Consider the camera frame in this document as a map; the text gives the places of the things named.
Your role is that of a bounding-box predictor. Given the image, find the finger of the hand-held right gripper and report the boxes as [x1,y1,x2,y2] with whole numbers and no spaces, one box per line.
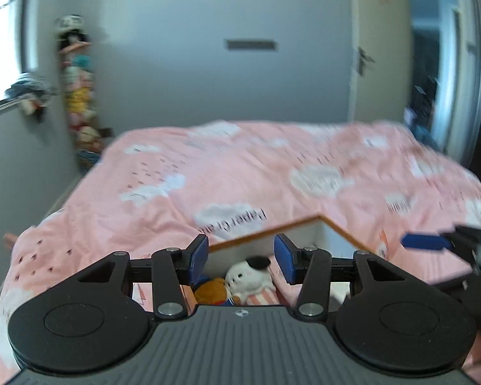
[429,275,481,310]
[401,225,481,275]

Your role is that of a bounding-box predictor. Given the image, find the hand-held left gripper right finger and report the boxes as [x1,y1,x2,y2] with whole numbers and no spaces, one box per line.
[274,233,409,317]

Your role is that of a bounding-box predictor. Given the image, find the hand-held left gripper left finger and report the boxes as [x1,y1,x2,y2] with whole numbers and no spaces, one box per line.
[78,234,209,321]

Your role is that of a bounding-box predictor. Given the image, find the orange cardboard box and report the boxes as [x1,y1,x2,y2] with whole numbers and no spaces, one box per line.
[202,214,471,313]

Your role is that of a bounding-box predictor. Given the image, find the orange plush toy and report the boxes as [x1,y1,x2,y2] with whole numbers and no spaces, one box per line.
[194,277,236,307]

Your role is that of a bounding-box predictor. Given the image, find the white plush toy black ear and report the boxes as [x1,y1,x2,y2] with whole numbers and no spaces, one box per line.
[224,256,284,307]

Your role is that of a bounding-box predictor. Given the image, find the pink cloud print blanket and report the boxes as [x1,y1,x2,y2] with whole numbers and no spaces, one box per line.
[0,119,481,385]

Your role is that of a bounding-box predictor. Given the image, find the clear tube of plush toys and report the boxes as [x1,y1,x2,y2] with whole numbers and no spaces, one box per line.
[58,42,105,161]

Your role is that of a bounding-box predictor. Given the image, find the beige door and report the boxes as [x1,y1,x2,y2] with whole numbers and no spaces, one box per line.
[349,0,415,125]

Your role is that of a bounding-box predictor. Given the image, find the pile of clothes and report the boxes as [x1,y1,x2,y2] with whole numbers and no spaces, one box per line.
[4,72,61,123]

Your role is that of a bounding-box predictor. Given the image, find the panda plush toy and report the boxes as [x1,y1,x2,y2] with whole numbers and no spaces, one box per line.
[54,14,91,49]

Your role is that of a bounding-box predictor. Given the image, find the window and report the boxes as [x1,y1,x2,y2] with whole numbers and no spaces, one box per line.
[0,0,38,117]

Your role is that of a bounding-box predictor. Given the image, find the black door handle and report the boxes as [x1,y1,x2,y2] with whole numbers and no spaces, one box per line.
[352,46,375,76]

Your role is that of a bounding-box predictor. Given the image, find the grey wall socket strip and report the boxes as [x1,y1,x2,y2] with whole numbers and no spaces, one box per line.
[224,39,278,52]

